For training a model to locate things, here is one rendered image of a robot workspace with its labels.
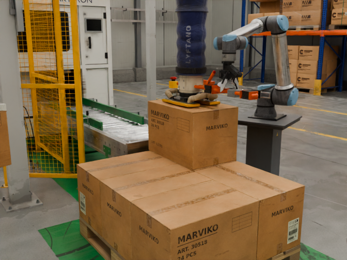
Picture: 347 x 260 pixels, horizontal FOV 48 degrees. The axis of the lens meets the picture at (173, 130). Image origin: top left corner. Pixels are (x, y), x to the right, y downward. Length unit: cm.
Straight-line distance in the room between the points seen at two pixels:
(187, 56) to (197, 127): 52
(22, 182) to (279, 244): 221
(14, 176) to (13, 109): 58
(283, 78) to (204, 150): 97
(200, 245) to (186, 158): 83
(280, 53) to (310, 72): 765
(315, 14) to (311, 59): 112
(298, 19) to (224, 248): 929
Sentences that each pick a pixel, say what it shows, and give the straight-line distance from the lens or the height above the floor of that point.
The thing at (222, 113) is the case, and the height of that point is 91.
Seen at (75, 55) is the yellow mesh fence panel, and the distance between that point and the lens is 367.
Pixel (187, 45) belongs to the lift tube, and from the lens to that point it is 279.
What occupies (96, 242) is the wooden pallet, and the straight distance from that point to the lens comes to 292.
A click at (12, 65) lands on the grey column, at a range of 346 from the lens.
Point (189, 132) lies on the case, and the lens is 264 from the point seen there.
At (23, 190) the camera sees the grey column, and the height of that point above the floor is 13.
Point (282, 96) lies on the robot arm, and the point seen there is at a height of 96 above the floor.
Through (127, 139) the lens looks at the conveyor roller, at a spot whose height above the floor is 53.
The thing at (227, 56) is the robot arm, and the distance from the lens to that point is 257.
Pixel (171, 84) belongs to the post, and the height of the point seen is 96.
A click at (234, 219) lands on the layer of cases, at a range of 216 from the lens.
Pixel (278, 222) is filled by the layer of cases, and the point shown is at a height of 36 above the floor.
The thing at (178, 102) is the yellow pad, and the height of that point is 97.
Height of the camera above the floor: 142
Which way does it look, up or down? 13 degrees down
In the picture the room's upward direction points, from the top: straight up
